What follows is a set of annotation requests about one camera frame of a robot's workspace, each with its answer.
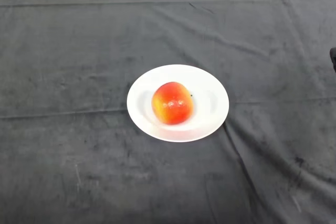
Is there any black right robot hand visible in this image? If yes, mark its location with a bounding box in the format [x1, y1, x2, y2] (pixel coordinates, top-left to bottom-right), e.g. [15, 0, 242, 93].
[329, 47, 336, 73]

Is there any red yellow apple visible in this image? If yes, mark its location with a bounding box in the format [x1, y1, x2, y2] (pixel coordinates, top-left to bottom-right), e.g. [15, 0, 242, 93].
[151, 81, 194, 125]

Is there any white round plate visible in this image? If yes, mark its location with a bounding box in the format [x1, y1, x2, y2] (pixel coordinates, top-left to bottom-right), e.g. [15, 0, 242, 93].
[127, 64, 230, 143]

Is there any black cloth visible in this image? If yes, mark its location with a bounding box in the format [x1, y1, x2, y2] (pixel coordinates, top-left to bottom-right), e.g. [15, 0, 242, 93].
[0, 0, 336, 224]

